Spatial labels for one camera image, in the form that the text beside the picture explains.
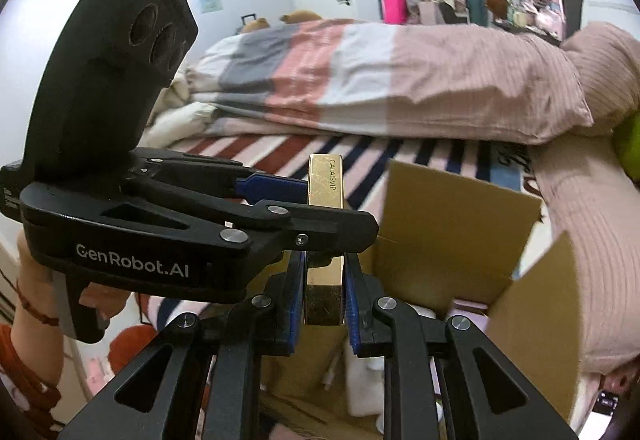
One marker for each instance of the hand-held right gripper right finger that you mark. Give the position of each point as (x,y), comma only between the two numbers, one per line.
(352,305)

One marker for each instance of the striped folded duvet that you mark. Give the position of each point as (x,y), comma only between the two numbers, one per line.
(400,80)

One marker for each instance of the black phone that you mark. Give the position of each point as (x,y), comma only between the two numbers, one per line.
(606,405)

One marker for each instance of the red round object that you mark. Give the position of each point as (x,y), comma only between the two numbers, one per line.
(132,345)

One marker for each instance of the pink container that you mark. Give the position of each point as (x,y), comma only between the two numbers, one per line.
(394,9)

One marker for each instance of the white headboard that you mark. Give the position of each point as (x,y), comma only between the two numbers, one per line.
(605,5)

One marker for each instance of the pink striped pillow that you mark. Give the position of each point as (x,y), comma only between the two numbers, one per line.
(590,220)
(610,70)

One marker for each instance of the cream fluffy blanket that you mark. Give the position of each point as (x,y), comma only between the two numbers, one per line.
(175,125)

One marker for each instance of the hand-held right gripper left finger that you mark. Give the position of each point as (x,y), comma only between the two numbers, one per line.
(297,300)

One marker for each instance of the person's left hand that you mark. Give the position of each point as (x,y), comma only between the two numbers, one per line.
(102,302)

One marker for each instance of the dark suitcase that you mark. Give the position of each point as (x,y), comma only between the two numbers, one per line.
(247,22)

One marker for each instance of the gold rectangular box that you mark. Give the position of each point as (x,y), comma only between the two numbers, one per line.
(325,190)

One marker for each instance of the green plush toy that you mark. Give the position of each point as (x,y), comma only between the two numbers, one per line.
(630,145)

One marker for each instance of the brown teddy bear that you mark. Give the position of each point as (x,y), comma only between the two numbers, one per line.
(300,16)
(256,26)

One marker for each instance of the brown plush toy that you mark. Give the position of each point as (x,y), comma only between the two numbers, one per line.
(496,1)

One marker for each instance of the brown cardboard box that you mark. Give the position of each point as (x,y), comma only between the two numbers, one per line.
(450,230)

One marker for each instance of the dark cluttered desk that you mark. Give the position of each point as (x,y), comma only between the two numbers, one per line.
(525,32)

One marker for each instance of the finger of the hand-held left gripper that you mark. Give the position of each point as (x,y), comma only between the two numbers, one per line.
(330,230)
(270,185)

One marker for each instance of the person's left forearm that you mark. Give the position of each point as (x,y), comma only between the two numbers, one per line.
(35,350)

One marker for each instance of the white charger block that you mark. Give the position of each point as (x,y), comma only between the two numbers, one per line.
(362,385)

